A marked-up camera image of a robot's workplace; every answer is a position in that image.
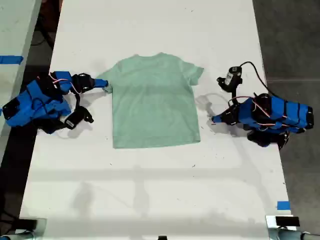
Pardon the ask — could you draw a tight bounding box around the pale green T-shirt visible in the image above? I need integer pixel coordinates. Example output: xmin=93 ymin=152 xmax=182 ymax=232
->
xmin=96 ymin=52 xmax=205 ymax=150

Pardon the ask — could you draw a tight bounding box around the long blue tape strip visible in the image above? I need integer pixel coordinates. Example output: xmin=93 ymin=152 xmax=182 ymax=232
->
xmin=0 ymin=55 xmax=24 ymax=66

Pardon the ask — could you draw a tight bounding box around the white side table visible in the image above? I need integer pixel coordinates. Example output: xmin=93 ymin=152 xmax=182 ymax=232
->
xmin=0 ymin=0 xmax=43 ymax=161

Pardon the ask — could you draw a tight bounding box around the short blue tape strip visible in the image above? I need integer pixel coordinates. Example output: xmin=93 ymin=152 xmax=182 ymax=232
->
xmin=276 ymin=200 xmax=292 ymax=211

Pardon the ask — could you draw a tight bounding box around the grey metal pipe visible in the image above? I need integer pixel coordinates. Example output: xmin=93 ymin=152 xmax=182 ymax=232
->
xmin=268 ymin=227 xmax=320 ymax=240
xmin=0 ymin=230 xmax=35 ymax=240

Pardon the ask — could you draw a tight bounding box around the black camera stalk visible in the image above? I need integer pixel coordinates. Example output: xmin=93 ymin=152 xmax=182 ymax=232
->
xmin=227 ymin=90 xmax=247 ymax=107
xmin=73 ymin=91 xmax=82 ymax=109

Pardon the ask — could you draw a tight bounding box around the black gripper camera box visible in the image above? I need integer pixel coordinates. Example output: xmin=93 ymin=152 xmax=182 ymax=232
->
xmin=216 ymin=65 xmax=244 ymax=93

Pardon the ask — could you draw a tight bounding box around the black camera cable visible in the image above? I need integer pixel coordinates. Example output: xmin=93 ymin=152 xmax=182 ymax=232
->
xmin=239 ymin=61 xmax=277 ymax=98

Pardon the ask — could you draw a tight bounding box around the black floor cable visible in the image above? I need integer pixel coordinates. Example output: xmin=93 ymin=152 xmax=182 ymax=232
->
xmin=31 ymin=14 xmax=55 ymax=51

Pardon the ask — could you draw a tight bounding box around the black box on metal bracket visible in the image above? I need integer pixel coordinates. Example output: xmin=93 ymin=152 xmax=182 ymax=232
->
xmin=265 ymin=214 xmax=301 ymax=230
xmin=14 ymin=217 xmax=48 ymax=236

